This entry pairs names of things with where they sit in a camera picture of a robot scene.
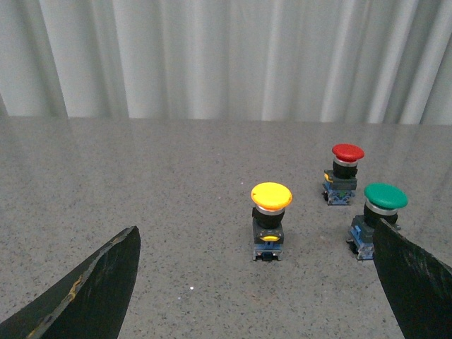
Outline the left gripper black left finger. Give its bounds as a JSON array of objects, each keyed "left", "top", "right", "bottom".
[{"left": 1, "top": 226, "right": 141, "bottom": 338}]

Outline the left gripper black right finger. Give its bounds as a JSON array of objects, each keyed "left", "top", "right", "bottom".
[{"left": 373, "top": 219, "right": 451, "bottom": 338}]

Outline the yellow mushroom push button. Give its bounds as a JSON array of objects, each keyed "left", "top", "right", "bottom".
[{"left": 250, "top": 182, "right": 292, "bottom": 261}]

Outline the green mushroom push button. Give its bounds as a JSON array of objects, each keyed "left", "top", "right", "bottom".
[{"left": 347, "top": 182, "right": 408, "bottom": 261}]

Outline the red mushroom push button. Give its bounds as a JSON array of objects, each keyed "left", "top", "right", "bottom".
[{"left": 323, "top": 143, "right": 365, "bottom": 206}]

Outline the white curtain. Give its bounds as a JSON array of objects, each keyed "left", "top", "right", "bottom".
[{"left": 1, "top": 1, "right": 451, "bottom": 125}]

